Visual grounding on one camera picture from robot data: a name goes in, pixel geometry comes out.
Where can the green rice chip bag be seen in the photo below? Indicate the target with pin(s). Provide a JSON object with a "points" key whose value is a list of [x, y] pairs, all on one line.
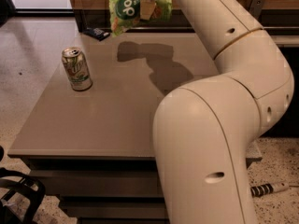
{"points": [[125, 14]]}

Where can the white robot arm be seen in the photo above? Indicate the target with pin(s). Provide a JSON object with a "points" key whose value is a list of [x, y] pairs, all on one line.
{"points": [[201, 130]]}

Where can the dark blue rxbar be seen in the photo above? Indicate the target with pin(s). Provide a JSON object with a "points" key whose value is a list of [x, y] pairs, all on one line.
{"points": [[97, 33]]}

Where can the green soda can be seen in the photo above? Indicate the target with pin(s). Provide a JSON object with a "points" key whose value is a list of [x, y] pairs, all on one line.
{"points": [[76, 68]]}

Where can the grey drawer cabinet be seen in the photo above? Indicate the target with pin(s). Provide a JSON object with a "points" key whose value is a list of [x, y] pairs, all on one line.
{"points": [[99, 142]]}

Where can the white power strip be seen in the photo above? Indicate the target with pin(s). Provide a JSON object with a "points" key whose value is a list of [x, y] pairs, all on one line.
{"points": [[268, 188]]}

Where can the black chair base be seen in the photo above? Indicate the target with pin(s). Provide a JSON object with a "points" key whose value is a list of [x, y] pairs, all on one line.
{"points": [[23, 196]]}

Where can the right metal bracket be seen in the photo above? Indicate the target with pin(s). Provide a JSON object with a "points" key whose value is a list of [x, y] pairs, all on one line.
{"points": [[256, 7]]}

